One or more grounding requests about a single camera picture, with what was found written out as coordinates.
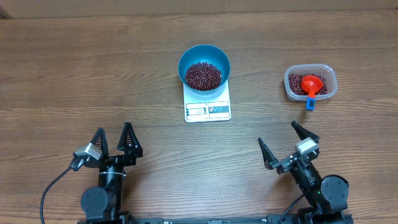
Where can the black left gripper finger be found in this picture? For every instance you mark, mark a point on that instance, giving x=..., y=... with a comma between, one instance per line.
x=99, y=140
x=129, y=143

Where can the right gripper black fuzzy finger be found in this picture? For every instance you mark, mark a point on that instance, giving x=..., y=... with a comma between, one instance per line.
x=304, y=133
x=268, y=157

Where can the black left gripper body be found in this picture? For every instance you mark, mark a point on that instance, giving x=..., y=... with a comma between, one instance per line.
x=121, y=161

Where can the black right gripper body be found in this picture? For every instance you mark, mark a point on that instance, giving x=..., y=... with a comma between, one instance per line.
x=285, y=164

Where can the red scoop blue handle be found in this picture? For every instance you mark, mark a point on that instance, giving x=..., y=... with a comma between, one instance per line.
x=311, y=85

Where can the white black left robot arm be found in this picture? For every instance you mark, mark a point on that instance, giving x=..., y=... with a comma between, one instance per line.
x=103, y=203

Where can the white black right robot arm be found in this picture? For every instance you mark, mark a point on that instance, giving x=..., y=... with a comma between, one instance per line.
x=323, y=199

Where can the white digital kitchen scale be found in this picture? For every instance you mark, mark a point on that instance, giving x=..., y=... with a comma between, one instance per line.
x=199, y=108

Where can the red beans in bowl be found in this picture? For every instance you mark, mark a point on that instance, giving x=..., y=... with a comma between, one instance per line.
x=203, y=76

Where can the teal plastic bowl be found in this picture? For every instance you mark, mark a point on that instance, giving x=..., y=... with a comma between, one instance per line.
x=204, y=53

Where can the red adzuki beans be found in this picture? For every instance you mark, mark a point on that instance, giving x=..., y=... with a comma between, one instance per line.
x=295, y=84

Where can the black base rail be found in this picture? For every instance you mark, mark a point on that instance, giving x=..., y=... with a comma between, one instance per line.
x=270, y=219

